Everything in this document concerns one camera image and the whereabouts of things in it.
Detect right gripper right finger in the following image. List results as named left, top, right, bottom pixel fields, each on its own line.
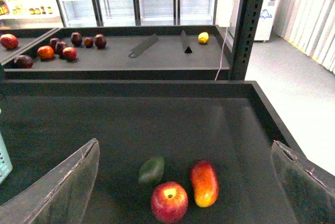
left=271, top=141, right=334, bottom=223

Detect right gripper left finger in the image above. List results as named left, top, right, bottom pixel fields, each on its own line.
left=1, top=139, right=100, bottom=223

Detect light teal plastic basket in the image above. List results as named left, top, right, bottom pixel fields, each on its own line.
left=0, top=132, right=13, bottom=184

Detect red yellow apple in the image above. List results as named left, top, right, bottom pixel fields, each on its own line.
left=151, top=181, right=188, bottom=223

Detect dark red apple corner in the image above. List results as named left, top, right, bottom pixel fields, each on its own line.
left=14, top=55, right=34, bottom=69

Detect red apple front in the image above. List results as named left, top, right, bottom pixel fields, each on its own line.
left=62, top=47, right=77, bottom=61

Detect dark plum apple middle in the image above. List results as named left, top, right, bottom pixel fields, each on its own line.
left=55, top=41, right=68, bottom=58

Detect dark plum apple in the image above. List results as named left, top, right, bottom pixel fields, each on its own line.
left=49, top=38, right=60, bottom=51
left=55, top=41, right=68, bottom=58

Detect dark plum apple left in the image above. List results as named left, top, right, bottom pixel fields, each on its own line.
left=49, top=38, right=60, bottom=51

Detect small red apple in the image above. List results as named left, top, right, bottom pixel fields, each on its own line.
left=84, top=37, right=94, bottom=48

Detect dark red apple rear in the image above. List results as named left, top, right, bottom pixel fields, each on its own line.
left=71, top=32, right=83, bottom=47

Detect dark red apple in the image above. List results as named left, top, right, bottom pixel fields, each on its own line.
left=71, top=32, right=83, bottom=47
left=94, top=34, right=107, bottom=49

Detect dark red apple right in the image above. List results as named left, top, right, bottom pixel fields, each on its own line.
left=94, top=34, right=107, bottom=49

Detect red apple left tray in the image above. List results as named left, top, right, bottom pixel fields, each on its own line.
left=1, top=33, right=19, bottom=50

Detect green avocado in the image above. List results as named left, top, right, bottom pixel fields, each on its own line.
left=138, top=156, right=165, bottom=185

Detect red orange mango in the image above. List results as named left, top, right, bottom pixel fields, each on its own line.
left=190, top=160, right=219, bottom=208

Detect near black display tray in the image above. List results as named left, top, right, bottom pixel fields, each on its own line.
left=1, top=80, right=298, bottom=223

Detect black display tray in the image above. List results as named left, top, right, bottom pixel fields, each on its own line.
left=1, top=25, right=231, bottom=80
left=1, top=80, right=298, bottom=223
left=1, top=28, right=58, bottom=65

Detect orange red fruit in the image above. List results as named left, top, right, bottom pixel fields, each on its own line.
left=37, top=46, right=54, bottom=61

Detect left black display tray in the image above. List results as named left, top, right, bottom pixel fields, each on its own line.
left=1, top=28, right=58, bottom=65

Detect black flat divider left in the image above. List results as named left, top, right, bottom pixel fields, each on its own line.
left=128, top=33, right=159, bottom=58

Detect white chest freezer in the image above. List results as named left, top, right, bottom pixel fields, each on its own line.
left=228, top=0, right=280, bottom=42

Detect far black display tray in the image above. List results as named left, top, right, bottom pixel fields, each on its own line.
left=1, top=25, right=231, bottom=80

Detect yellow lemon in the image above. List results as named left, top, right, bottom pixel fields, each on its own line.
left=198, top=32, right=209, bottom=44

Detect shelf with bottles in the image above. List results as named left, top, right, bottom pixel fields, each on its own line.
left=1, top=0, right=63, bottom=29

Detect black triangular divider right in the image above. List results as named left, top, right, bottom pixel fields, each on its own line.
left=180, top=30, right=193, bottom=54

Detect white power cable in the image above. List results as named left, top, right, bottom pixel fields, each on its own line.
left=214, top=0, right=240, bottom=81

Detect black perforated metal post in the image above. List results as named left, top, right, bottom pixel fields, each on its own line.
left=229, top=0, right=263, bottom=81

